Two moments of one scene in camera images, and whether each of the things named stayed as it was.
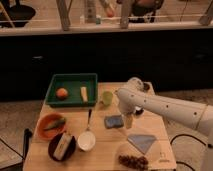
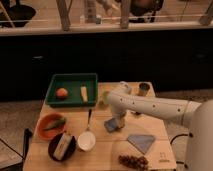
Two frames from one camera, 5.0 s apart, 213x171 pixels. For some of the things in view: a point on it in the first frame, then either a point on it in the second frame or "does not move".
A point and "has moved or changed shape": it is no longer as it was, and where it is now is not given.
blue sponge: (113, 121) has moved or changed shape
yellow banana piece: (84, 93) does not move
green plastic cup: (107, 97) does not move
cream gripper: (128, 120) → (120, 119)
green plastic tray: (73, 84) does not move
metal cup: (146, 86) does not move
